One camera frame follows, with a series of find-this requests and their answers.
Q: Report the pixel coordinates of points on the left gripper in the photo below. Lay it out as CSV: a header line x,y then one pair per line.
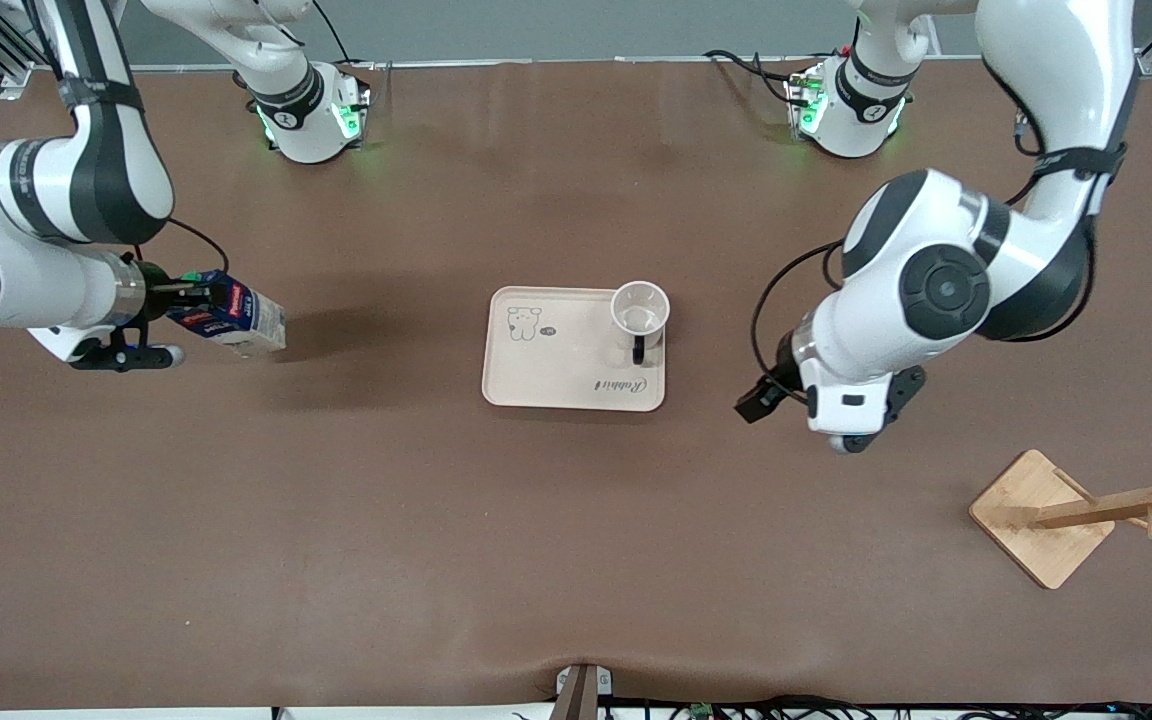
x,y
779,382

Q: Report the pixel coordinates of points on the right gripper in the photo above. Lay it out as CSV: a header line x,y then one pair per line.
x,y
155,286

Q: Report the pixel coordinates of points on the blue and white milk carton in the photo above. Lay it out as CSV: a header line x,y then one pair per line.
x,y
236,320

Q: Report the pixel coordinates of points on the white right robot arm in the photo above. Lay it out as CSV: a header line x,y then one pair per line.
x,y
36,230

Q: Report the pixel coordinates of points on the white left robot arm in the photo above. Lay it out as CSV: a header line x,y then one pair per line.
x,y
946,280

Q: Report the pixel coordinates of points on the white tray with bear print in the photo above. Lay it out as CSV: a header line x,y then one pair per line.
x,y
556,350

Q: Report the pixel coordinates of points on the wooden mug rack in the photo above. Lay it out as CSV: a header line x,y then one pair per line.
x,y
1046,520

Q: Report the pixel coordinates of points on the metal table clamp bracket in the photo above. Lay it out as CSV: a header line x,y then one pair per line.
x,y
583,692

